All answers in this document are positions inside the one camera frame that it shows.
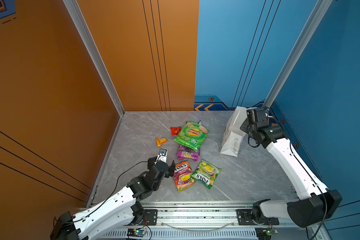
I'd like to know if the white paper gift bag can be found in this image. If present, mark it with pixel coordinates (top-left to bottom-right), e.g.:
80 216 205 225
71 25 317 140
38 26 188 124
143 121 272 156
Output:
220 107 247 157

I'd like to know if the orange Fox's candy bag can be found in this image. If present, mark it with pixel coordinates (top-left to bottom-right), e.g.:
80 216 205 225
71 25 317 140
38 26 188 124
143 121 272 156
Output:
174 161 195 192

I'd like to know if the magenta raisin snack pouch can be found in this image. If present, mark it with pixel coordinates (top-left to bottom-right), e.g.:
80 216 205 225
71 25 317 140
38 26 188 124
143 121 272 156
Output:
177 145 201 162

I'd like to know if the green chips bag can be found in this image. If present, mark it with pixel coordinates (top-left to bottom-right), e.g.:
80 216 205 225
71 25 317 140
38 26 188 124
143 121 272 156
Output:
174 122 210 152

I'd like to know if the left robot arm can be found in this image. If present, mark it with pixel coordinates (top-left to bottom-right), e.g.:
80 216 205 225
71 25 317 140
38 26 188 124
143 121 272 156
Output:
50 155 176 240

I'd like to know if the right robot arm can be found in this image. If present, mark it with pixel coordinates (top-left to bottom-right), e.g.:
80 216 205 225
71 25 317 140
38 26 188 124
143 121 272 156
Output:
240 109 343 228

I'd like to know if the green Fox's candy bag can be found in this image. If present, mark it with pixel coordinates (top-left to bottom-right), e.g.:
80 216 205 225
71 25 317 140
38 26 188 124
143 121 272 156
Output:
191 159 222 189

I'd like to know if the orange candy wrapper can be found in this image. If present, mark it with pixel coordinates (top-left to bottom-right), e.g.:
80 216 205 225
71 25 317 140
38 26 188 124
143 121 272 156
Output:
155 138 168 147

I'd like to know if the red candy wrapper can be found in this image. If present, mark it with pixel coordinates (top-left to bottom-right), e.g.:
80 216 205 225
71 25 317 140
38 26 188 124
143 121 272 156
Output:
170 127 182 136

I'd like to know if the left circuit board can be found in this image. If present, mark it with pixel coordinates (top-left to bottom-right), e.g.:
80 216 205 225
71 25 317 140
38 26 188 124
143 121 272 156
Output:
127 229 147 239

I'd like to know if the circuit board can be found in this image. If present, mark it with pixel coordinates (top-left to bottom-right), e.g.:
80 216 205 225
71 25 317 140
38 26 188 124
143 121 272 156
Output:
127 229 147 239
255 228 279 240

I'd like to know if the right circuit board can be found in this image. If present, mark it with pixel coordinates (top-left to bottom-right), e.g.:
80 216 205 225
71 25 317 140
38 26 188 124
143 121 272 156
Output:
255 228 279 240

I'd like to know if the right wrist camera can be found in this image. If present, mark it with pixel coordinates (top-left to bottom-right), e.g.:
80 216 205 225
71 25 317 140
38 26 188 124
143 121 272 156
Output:
247 108 268 125

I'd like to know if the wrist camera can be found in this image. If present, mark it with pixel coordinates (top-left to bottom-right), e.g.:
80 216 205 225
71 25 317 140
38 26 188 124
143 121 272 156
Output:
247 108 268 125
157 148 168 163

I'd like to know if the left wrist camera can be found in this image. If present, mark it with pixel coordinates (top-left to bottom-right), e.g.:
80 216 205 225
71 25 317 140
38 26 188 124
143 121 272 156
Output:
157 148 168 163

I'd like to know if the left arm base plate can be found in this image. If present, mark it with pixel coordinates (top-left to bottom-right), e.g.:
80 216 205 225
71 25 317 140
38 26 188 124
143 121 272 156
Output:
131 209 158 226

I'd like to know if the aluminium frame rail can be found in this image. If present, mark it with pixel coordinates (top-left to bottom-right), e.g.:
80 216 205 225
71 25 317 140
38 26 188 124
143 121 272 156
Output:
98 202 331 240

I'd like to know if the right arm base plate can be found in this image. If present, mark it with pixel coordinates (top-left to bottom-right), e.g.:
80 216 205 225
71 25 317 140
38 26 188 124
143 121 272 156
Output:
236 209 280 226

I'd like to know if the right aluminium corner post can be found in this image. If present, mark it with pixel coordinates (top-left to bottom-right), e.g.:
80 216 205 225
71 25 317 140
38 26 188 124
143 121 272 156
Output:
262 0 333 110

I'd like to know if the aluminium corner post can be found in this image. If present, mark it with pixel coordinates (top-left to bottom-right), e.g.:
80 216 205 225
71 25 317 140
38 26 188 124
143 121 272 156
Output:
262 0 333 110
63 0 125 118

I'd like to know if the left aluminium corner post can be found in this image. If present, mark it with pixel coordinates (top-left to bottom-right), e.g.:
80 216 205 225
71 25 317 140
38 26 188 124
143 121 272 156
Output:
63 0 125 118

